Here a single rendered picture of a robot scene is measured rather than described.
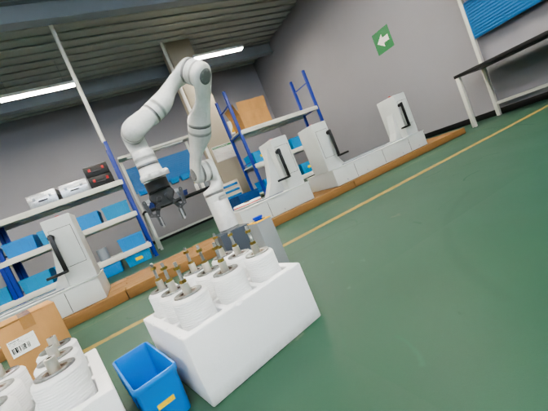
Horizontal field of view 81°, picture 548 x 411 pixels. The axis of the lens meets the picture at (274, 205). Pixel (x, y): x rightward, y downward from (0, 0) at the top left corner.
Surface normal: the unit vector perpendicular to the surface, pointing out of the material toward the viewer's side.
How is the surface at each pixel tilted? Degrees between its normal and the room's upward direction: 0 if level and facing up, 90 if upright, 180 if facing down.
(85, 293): 90
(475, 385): 0
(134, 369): 88
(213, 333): 90
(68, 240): 90
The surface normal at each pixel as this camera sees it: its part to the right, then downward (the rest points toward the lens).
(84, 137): 0.40, -0.08
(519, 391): -0.38, -0.92
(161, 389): 0.58, -0.13
